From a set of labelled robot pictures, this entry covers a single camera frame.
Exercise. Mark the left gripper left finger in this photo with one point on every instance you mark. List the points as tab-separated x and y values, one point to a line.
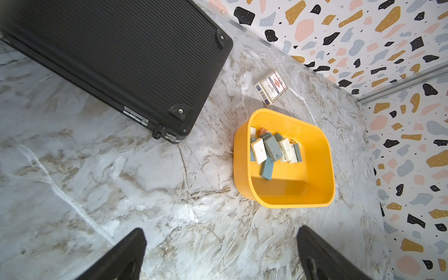
122	262

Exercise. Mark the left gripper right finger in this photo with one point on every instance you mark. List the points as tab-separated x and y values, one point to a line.
321	261

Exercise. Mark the white eraser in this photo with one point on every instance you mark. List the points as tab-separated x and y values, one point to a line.
286	149
253	133
259	150
293	157

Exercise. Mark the grey eraser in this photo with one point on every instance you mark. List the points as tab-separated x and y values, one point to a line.
298	153
273	148

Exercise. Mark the pink eraser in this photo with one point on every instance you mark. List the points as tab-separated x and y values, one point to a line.
262	131

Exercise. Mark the yellow storage box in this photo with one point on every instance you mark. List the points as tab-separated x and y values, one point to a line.
306	184

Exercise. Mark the playing card box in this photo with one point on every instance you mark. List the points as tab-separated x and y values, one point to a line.
271	87

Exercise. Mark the black flat case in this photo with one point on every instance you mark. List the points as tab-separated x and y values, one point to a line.
154	61

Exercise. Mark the right aluminium corner post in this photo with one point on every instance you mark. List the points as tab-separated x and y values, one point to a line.
403	84

